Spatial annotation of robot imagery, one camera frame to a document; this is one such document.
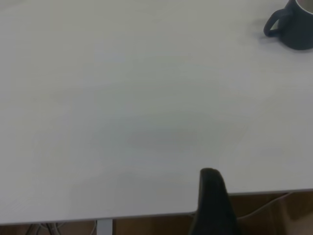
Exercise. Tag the dark grey ceramic mug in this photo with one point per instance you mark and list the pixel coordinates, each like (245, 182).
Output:
(298, 29)

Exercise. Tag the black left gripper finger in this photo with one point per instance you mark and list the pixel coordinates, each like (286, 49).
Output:
(212, 208)

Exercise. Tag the white table leg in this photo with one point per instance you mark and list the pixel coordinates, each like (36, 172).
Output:
(104, 227)

